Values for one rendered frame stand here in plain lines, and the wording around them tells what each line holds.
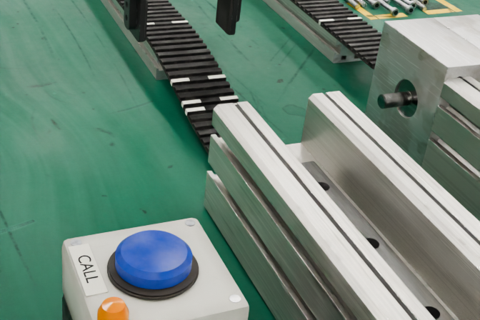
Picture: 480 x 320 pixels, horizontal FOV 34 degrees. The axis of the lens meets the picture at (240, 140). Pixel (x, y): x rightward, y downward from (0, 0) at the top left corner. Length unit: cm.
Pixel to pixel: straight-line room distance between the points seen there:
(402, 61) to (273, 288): 26
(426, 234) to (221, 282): 12
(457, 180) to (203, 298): 28
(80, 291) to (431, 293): 19
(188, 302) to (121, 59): 41
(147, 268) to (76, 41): 44
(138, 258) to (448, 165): 30
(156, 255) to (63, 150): 24
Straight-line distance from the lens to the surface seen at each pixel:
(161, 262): 41
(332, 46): 83
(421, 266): 47
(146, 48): 76
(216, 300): 41
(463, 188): 62
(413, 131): 66
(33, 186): 59
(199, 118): 65
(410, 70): 65
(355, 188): 52
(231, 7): 71
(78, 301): 42
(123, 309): 38
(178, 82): 68
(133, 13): 69
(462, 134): 61
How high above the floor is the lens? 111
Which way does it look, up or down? 31 degrees down
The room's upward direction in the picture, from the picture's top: 7 degrees clockwise
